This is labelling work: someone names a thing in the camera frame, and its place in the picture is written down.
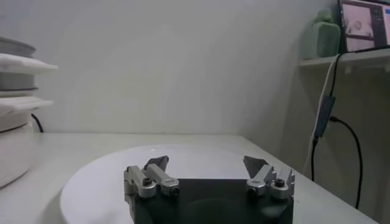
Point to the cream electric cooker pot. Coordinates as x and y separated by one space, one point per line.
15 152

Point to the light green appliance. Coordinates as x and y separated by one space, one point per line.
321 36

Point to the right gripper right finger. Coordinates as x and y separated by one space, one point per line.
265 179

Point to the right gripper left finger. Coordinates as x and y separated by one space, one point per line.
143 182

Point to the dark inline adapter box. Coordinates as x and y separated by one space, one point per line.
324 115

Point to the black framed monitor screen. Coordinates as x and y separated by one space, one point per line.
362 27

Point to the white desk shelf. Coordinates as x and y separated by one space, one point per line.
359 58

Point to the white round plate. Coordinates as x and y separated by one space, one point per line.
198 161

